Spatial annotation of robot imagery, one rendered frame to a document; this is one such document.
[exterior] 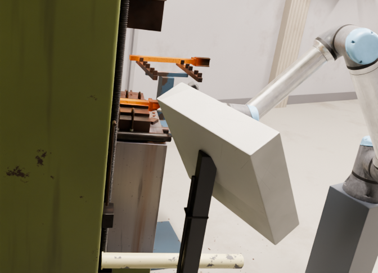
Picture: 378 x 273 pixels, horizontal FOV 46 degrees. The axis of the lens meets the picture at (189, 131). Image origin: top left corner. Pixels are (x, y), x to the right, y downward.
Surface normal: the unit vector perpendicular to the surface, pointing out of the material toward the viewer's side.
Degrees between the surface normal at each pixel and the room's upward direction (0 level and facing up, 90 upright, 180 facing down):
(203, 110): 30
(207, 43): 90
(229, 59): 90
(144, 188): 90
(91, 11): 90
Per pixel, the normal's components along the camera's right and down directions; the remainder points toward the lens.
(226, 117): -0.29, -0.75
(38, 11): 0.17, 0.37
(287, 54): 0.55, 0.36
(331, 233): -0.82, 0.09
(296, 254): 0.14, -0.93
